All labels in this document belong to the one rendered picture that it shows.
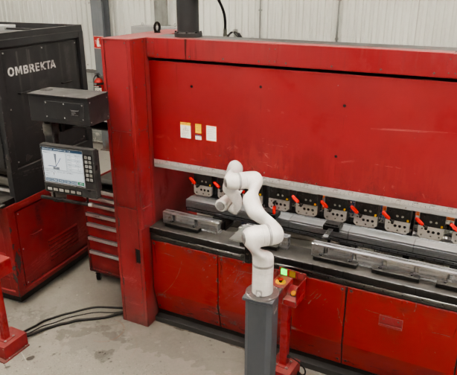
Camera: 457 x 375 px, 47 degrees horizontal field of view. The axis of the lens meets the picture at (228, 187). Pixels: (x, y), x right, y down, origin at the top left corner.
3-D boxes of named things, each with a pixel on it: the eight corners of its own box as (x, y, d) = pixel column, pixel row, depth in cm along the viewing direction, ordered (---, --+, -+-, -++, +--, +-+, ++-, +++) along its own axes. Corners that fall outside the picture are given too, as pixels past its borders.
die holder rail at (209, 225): (163, 222, 421) (162, 211, 418) (167, 219, 426) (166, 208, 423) (219, 234, 401) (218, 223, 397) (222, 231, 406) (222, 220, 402)
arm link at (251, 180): (256, 251, 289) (283, 247, 294) (260, 239, 280) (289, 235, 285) (231, 181, 317) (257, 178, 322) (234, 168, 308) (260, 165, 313)
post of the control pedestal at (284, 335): (278, 364, 377) (281, 299, 358) (281, 359, 381) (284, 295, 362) (285, 367, 374) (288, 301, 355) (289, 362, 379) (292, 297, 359)
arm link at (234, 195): (251, 182, 332) (242, 210, 356) (230, 170, 336) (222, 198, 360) (243, 191, 327) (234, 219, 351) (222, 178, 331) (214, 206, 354)
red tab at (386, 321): (377, 324, 349) (379, 315, 346) (378, 323, 351) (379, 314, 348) (401, 331, 343) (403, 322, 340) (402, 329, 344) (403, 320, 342)
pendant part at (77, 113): (40, 206, 394) (24, 92, 364) (62, 194, 416) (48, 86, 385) (98, 216, 377) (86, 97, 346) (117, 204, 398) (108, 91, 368)
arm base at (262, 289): (272, 305, 291) (273, 275, 284) (240, 297, 298) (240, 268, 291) (283, 288, 307) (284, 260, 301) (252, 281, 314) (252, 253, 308)
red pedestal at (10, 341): (-15, 356, 403) (-34, 260, 373) (11, 338, 424) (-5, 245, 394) (4, 364, 395) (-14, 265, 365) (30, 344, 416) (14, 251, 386)
